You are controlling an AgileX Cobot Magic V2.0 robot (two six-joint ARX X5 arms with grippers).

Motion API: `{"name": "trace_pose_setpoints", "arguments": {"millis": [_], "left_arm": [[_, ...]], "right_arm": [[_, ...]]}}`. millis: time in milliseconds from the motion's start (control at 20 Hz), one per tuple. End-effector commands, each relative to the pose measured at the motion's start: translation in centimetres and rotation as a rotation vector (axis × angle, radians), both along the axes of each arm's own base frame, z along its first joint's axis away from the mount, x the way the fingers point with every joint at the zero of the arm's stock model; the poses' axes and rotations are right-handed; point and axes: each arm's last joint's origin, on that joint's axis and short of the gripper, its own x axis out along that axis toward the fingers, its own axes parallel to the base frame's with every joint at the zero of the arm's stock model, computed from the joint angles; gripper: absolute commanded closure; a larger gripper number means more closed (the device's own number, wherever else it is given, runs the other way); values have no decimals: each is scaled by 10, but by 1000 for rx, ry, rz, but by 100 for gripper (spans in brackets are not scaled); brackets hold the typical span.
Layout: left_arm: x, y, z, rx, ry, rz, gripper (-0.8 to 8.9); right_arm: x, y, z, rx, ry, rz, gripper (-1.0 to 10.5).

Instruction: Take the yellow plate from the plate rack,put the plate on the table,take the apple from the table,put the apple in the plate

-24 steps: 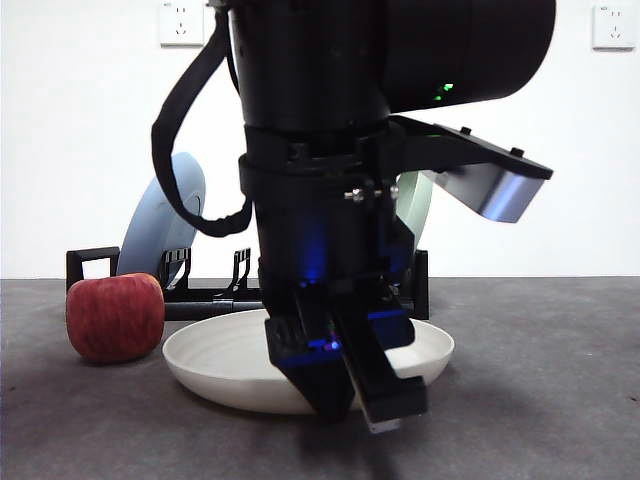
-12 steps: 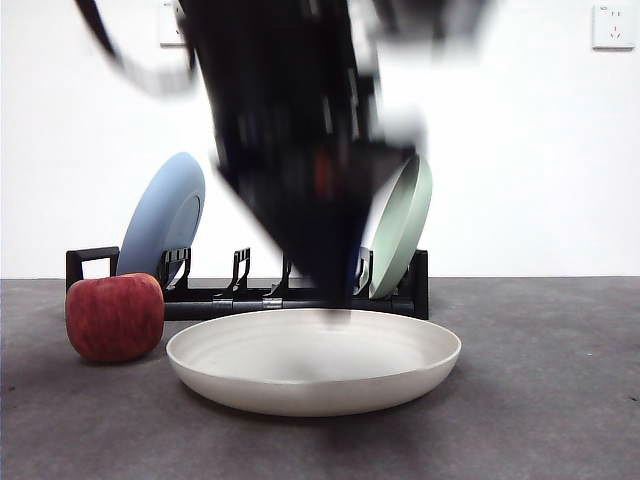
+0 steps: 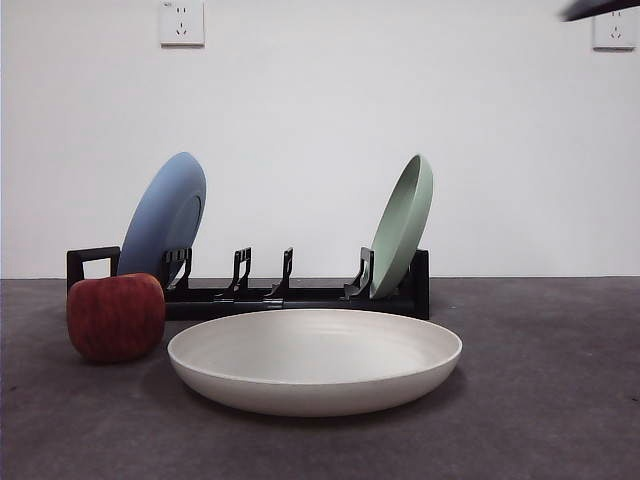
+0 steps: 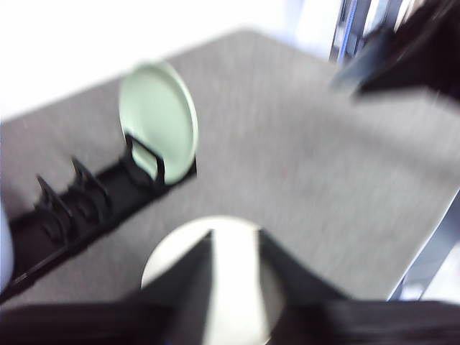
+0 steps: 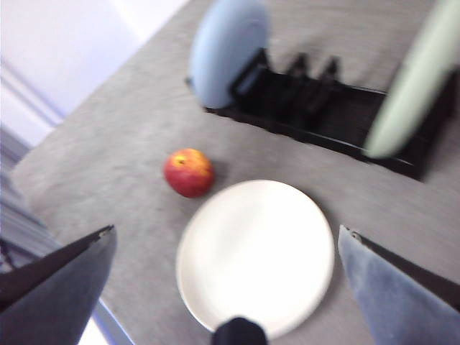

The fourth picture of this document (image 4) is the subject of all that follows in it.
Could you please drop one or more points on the grey metal frame bar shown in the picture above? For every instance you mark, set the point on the grey metal frame bar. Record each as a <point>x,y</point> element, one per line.
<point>352,28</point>
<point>427,251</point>

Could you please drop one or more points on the blue plate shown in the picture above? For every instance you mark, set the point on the blue plate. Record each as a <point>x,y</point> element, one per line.
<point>5,248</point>

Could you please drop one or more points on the black plate rack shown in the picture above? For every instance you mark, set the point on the black plate rack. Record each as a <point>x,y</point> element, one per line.
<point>86,212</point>

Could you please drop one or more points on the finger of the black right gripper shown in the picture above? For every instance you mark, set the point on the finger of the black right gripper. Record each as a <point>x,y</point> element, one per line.
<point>363,59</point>
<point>409,68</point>

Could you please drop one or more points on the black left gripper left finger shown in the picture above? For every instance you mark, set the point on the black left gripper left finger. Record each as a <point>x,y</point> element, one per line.
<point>143,316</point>

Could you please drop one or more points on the green plate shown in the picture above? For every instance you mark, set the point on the green plate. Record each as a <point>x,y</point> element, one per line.
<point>158,115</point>

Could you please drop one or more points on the cream yellow plate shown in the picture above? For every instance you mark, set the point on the cream yellow plate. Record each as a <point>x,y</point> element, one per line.
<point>233,269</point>

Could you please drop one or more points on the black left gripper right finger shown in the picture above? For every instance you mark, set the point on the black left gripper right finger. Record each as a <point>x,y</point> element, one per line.
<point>341,320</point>

